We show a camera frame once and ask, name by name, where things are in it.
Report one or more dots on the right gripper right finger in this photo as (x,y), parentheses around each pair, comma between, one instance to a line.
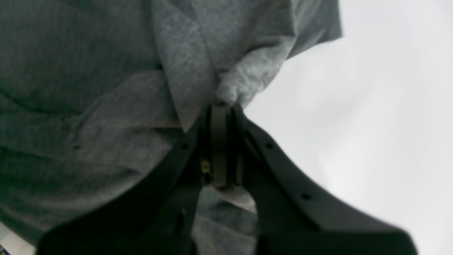
(296,215)

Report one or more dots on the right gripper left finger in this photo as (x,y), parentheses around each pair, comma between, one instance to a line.
(155,217)

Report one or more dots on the grey t-shirt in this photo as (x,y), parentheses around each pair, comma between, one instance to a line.
(95,93)

